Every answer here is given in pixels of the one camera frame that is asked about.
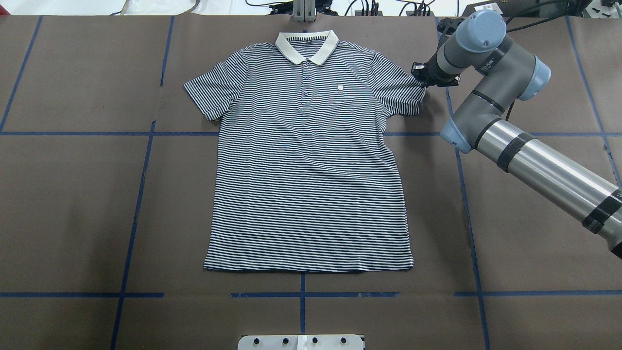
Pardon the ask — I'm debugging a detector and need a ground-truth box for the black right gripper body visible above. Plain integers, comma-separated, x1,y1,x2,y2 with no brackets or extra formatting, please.
411,62,460,88

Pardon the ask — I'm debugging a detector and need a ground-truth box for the striped polo shirt white collar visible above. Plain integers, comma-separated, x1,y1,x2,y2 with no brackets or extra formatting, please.
184,31,426,273

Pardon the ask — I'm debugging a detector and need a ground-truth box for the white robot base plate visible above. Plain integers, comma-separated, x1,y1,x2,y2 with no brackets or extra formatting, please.
237,334,366,350

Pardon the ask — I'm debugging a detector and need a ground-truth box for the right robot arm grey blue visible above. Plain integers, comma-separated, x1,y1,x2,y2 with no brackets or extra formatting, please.
411,9,621,258

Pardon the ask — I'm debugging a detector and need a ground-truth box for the aluminium frame post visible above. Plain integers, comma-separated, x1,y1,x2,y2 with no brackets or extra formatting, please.
293,0,317,22

